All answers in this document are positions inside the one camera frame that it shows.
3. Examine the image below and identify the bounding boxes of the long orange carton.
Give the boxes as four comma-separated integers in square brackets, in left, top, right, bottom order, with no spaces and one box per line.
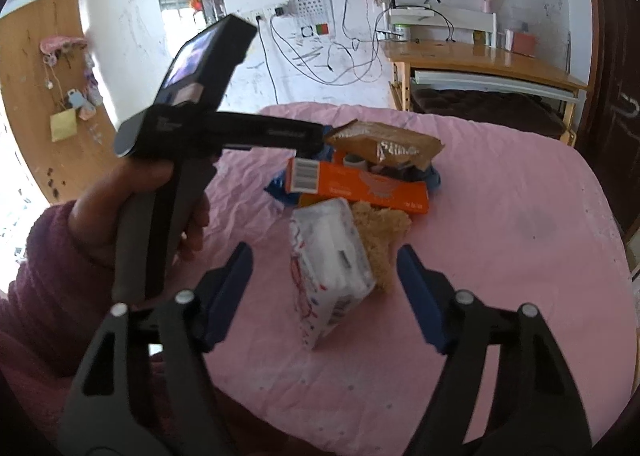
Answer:
[285,158,430,214]

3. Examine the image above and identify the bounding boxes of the brown snack packet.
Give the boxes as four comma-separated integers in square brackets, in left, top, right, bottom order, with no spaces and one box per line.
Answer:
[324,120,445,171]

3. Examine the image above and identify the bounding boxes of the pink sleeve left forearm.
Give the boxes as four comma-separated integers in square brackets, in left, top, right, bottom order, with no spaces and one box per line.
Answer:
[1,202,114,442]

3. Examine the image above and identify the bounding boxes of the left hand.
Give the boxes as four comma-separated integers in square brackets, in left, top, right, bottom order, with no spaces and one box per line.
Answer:
[68,159,174,268]

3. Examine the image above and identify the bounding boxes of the white patterned tissue pack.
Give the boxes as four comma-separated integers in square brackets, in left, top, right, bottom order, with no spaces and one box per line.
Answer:
[290,198,375,350]

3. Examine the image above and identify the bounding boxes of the wooden interior door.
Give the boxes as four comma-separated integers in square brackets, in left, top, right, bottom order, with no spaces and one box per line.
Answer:
[1,0,116,205]

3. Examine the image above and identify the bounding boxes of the pink tablecloth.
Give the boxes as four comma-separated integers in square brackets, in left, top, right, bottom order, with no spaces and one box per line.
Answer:
[164,102,637,456]

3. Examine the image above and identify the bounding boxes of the dark brown door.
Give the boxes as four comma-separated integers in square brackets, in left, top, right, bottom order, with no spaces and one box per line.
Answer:
[577,0,639,239]

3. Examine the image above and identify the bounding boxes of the dark brown ottoman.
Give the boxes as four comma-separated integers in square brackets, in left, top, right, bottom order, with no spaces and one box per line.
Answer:
[411,88,565,140]

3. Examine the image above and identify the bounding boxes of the white router box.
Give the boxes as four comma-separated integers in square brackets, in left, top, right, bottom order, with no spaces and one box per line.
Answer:
[388,6,435,26]

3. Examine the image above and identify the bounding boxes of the wooden desk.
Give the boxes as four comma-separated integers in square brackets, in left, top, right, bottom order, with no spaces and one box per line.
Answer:
[382,40,587,147]

